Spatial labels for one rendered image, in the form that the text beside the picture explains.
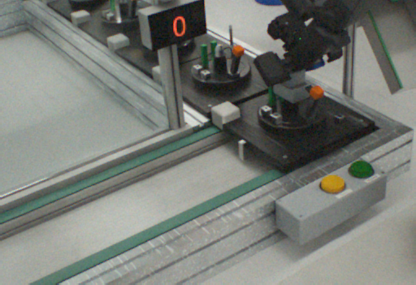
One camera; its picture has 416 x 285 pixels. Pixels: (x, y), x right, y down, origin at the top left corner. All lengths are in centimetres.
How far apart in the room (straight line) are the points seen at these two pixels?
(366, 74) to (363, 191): 64
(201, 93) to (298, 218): 47
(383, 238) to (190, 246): 37
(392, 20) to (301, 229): 57
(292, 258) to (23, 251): 47
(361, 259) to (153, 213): 38
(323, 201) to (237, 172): 22
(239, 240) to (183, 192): 18
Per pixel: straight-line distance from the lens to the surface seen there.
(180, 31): 123
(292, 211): 112
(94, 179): 128
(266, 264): 117
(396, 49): 146
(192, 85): 151
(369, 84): 173
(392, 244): 122
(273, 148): 126
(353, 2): 110
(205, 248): 110
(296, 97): 129
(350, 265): 117
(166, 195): 125
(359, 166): 121
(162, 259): 106
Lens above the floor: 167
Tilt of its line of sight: 32 degrees down
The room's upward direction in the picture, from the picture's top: 5 degrees counter-clockwise
